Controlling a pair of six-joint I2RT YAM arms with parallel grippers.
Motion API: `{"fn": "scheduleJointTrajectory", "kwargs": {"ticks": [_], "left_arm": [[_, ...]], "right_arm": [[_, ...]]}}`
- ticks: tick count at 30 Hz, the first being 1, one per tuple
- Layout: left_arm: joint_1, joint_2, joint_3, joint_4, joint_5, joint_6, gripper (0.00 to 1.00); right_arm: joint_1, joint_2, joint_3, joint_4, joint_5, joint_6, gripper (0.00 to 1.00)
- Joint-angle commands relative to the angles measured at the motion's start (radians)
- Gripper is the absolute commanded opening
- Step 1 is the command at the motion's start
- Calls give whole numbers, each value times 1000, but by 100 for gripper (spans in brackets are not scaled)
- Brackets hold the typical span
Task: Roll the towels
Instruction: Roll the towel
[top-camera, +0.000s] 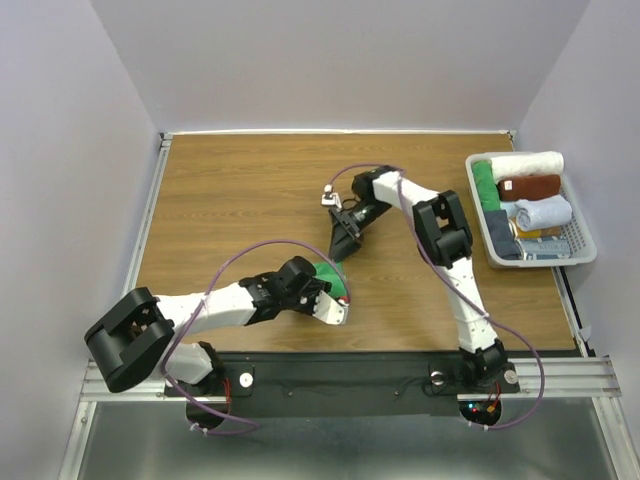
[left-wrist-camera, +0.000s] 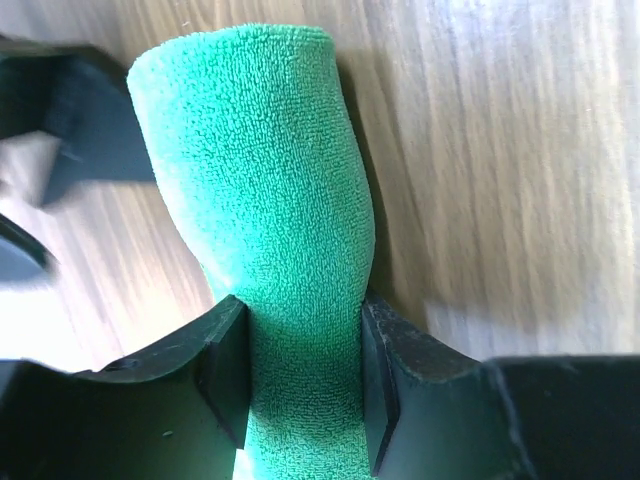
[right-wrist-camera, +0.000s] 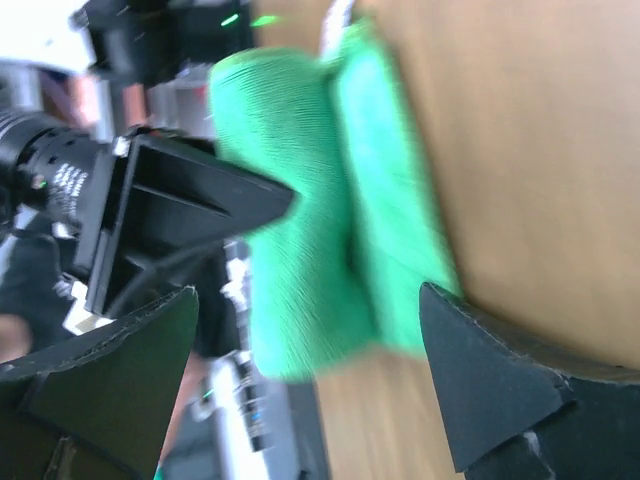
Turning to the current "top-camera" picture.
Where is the rolled orange patterned towel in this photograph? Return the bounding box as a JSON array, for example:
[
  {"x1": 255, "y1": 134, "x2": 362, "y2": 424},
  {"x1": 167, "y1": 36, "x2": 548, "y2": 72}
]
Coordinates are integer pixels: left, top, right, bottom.
[{"x1": 510, "y1": 221, "x2": 562, "y2": 239}]

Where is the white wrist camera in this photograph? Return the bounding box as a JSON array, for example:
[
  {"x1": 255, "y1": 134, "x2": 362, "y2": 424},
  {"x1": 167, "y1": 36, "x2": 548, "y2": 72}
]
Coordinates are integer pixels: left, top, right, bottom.
[
  {"x1": 311, "y1": 291, "x2": 349, "y2": 326},
  {"x1": 321, "y1": 184, "x2": 342, "y2": 209}
]

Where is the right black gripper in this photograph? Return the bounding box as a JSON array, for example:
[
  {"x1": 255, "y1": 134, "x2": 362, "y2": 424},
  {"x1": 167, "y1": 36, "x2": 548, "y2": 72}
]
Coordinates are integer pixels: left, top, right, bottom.
[{"x1": 329, "y1": 198, "x2": 392, "y2": 261}]

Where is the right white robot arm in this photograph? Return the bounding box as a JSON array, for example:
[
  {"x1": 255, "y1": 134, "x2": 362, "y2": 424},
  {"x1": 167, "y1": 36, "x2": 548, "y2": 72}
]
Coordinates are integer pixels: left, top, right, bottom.
[{"x1": 321, "y1": 164, "x2": 508, "y2": 390}]

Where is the rolled light blue towel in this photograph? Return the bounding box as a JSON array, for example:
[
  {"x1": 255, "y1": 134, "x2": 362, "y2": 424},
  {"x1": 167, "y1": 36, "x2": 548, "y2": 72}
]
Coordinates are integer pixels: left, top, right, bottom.
[{"x1": 500, "y1": 202, "x2": 518, "y2": 219}]

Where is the rolled white towel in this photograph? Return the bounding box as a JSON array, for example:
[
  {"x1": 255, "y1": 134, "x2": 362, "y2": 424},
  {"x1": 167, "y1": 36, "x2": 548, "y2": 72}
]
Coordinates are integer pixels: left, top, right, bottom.
[{"x1": 489, "y1": 151, "x2": 564, "y2": 182}]

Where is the green towel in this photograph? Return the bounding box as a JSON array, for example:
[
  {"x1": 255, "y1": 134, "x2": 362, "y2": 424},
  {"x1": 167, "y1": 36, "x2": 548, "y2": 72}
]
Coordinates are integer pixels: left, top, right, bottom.
[
  {"x1": 472, "y1": 160, "x2": 501, "y2": 212},
  {"x1": 311, "y1": 262, "x2": 350, "y2": 302}
]

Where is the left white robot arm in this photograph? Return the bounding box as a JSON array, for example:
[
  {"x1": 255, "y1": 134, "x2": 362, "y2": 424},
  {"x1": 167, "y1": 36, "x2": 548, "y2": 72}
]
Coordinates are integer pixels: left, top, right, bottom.
[{"x1": 84, "y1": 256, "x2": 347, "y2": 394}]

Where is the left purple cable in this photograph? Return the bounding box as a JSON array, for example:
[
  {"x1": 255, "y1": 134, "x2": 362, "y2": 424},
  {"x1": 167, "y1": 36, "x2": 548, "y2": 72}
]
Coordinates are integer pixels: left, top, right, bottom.
[{"x1": 160, "y1": 240, "x2": 351, "y2": 435}]

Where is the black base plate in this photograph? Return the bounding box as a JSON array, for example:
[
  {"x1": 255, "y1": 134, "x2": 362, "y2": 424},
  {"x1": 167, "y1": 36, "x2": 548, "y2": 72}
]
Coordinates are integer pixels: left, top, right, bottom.
[{"x1": 164, "y1": 350, "x2": 521, "y2": 419}]

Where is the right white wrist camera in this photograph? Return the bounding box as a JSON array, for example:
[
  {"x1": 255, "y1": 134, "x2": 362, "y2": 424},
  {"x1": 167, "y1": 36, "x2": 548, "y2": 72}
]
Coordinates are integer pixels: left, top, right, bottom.
[{"x1": 321, "y1": 184, "x2": 342, "y2": 209}]

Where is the light blue towel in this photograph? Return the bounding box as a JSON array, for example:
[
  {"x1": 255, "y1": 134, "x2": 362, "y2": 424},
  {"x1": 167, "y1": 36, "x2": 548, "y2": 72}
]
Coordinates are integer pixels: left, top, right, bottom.
[
  {"x1": 500, "y1": 202, "x2": 518, "y2": 219},
  {"x1": 515, "y1": 195, "x2": 573, "y2": 231}
]

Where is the rolled dark blue towel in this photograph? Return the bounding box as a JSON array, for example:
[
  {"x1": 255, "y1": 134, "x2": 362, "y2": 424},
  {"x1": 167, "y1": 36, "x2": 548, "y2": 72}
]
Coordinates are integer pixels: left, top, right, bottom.
[{"x1": 487, "y1": 209, "x2": 572, "y2": 261}]

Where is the white plastic basket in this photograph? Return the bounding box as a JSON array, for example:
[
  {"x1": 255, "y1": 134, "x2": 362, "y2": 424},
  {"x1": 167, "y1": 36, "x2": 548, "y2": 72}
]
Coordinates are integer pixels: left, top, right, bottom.
[{"x1": 465, "y1": 152, "x2": 597, "y2": 269}]

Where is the rolled green towel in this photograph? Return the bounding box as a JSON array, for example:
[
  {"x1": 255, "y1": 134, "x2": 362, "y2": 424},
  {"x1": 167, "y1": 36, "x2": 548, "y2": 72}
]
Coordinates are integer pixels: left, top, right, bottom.
[{"x1": 472, "y1": 160, "x2": 501, "y2": 212}]

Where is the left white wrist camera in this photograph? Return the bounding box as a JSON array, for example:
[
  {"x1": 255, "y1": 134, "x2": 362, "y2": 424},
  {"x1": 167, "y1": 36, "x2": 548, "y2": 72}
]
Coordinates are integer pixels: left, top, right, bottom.
[{"x1": 311, "y1": 291, "x2": 349, "y2": 326}]

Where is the rolled brown towel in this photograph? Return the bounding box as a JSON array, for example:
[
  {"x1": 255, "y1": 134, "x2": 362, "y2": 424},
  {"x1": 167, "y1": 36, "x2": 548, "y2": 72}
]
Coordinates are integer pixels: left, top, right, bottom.
[{"x1": 497, "y1": 174, "x2": 562, "y2": 202}]

